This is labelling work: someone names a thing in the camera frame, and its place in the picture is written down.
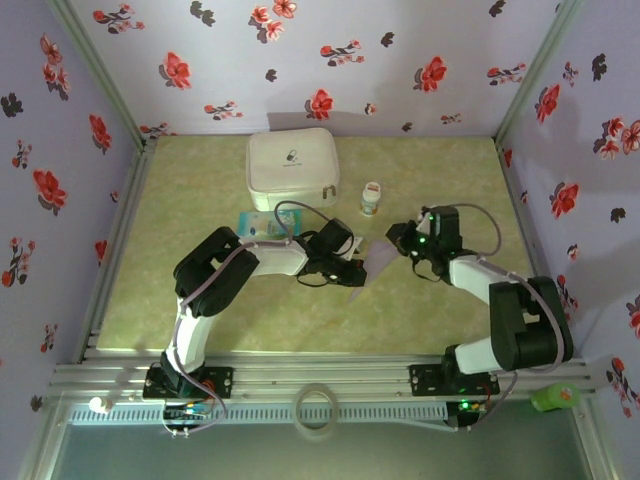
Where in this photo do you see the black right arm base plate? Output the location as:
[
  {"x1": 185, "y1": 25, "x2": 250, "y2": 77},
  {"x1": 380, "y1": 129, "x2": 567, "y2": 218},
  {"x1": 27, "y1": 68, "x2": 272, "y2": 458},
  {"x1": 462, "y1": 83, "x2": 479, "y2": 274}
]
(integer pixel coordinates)
[{"x1": 408, "y1": 363, "x2": 501, "y2": 399}]

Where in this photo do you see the teal plastic packet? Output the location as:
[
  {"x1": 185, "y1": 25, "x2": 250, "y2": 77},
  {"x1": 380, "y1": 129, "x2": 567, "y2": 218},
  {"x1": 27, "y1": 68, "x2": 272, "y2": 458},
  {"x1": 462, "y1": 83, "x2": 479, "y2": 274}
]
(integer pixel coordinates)
[{"x1": 237, "y1": 209, "x2": 304, "y2": 239}]

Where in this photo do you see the aluminium frame bar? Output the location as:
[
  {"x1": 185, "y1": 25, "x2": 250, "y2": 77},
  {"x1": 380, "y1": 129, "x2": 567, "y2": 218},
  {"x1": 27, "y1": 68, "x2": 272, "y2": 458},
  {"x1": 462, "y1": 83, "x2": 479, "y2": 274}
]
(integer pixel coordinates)
[
  {"x1": 19, "y1": 397, "x2": 71, "y2": 480},
  {"x1": 569, "y1": 399, "x2": 619, "y2": 480}
]

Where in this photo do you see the pale purple paper sheet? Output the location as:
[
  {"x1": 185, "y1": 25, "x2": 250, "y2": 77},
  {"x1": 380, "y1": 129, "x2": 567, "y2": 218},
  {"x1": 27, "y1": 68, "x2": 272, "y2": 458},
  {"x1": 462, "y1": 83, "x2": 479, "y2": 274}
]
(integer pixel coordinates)
[{"x1": 348, "y1": 238, "x2": 401, "y2": 304}]

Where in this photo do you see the long aluminium frame rail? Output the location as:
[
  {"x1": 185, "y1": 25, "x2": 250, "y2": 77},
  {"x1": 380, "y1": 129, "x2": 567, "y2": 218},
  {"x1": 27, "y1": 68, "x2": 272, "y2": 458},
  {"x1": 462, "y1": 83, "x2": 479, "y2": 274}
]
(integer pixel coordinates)
[{"x1": 48, "y1": 355, "x2": 599, "y2": 401}]

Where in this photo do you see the white zipped medicine pouch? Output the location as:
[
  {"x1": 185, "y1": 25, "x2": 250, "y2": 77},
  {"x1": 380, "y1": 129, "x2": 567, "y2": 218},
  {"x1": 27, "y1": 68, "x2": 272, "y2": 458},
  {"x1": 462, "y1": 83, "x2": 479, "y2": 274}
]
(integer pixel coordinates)
[{"x1": 245, "y1": 127, "x2": 342, "y2": 212}]

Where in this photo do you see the aluminium side rail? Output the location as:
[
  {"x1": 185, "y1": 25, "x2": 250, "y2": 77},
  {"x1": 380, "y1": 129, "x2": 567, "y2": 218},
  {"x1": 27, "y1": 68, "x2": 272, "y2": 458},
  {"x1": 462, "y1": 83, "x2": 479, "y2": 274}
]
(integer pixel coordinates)
[
  {"x1": 74, "y1": 137, "x2": 159, "y2": 364},
  {"x1": 492, "y1": 138, "x2": 584, "y2": 360}
]

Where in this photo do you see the clear tape roll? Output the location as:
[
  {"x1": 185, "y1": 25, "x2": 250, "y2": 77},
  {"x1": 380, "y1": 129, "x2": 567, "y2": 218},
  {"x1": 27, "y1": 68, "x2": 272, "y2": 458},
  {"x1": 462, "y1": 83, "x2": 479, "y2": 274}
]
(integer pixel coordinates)
[{"x1": 293, "y1": 384, "x2": 341, "y2": 442}]

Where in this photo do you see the small white pill bottle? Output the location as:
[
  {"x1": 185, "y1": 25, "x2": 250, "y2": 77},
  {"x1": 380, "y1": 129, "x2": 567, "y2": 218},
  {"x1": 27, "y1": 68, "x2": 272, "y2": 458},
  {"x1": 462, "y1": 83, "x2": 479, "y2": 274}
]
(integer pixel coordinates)
[{"x1": 359, "y1": 180, "x2": 384, "y2": 217}]

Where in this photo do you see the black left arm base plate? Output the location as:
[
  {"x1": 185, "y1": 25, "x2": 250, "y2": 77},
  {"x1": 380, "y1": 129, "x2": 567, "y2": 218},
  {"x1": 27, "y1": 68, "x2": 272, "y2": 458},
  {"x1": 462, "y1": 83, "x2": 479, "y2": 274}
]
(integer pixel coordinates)
[{"x1": 142, "y1": 364, "x2": 235, "y2": 400}]

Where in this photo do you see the green plastic container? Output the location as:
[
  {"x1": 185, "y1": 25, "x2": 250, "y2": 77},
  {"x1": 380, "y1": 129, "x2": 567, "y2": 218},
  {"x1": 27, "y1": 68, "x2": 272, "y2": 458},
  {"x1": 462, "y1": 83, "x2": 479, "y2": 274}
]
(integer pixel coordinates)
[{"x1": 530, "y1": 382, "x2": 582, "y2": 414}]

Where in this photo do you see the small electronics board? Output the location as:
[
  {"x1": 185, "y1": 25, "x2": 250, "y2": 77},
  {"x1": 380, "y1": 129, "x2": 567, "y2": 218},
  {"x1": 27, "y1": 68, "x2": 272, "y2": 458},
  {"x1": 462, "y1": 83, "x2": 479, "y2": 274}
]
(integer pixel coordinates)
[
  {"x1": 160, "y1": 402, "x2": 214, "y2": 437},
  {"x1": 446, "y1": 397, "x2": 494, "y2": 432}
]

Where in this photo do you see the white slotted cable duct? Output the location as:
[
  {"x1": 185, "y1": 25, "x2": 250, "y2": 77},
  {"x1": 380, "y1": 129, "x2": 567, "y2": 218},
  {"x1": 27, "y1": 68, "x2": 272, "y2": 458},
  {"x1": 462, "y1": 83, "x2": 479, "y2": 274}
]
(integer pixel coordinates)
[{"x1": 67, "y1": 402, "x2": 449, "y2": 427}]

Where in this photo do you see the aluminium corner post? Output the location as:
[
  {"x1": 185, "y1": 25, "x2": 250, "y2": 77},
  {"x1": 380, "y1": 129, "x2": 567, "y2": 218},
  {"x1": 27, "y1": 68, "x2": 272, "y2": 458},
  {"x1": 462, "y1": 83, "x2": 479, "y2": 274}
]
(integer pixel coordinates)
[
  {"x1": 47, "y1": 0, "x2": 151, "y2": 146},
  {"x1": 494, "y1": 0, "x2": 586, "y2": 141}
]

